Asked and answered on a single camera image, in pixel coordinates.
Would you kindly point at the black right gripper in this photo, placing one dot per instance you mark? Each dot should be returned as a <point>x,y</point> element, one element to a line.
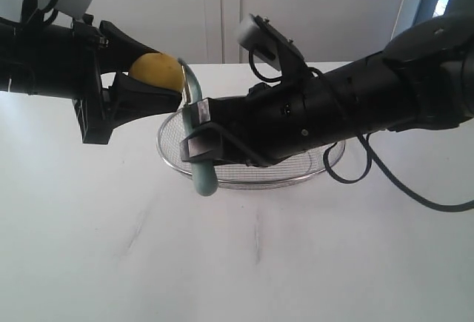
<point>260,129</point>

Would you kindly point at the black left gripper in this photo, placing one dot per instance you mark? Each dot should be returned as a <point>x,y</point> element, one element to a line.
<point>106,49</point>

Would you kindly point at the yellow lemon with sticker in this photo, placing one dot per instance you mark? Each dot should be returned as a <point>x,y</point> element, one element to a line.
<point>158,70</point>

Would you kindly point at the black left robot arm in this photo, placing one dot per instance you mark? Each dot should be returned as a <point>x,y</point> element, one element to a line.
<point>39,62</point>

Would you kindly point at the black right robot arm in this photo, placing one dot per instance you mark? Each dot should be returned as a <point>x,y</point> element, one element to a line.
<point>423,79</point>

